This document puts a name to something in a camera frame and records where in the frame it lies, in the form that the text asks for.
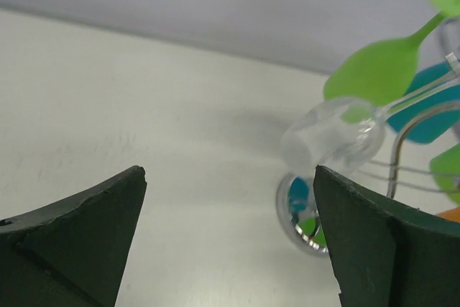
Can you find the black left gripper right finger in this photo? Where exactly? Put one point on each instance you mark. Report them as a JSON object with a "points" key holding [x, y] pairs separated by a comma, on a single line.
{"points": [[383, 252]]}

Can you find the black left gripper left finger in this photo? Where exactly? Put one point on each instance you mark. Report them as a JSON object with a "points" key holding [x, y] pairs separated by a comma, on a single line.
{"points": [[72, 252]]}

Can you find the orange plastic wine glass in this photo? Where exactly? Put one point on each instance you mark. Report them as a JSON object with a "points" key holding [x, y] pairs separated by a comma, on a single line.
{"points": [[451, 215]]}

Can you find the green wine glass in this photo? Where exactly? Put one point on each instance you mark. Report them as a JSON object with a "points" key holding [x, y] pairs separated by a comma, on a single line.
{"points": [[445, 171], [382, 71]]}

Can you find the clear wine glass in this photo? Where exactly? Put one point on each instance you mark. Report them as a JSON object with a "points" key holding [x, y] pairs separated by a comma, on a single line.
{"points": [[345, 133]]}

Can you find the blue plastic wine glass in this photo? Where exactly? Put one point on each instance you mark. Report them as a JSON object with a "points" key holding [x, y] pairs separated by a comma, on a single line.
{"points": [[432, 128]]}

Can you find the chrome wine glass rack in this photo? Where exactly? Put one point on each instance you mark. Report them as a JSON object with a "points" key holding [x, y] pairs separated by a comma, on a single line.
{"points": [[295, 199]]}

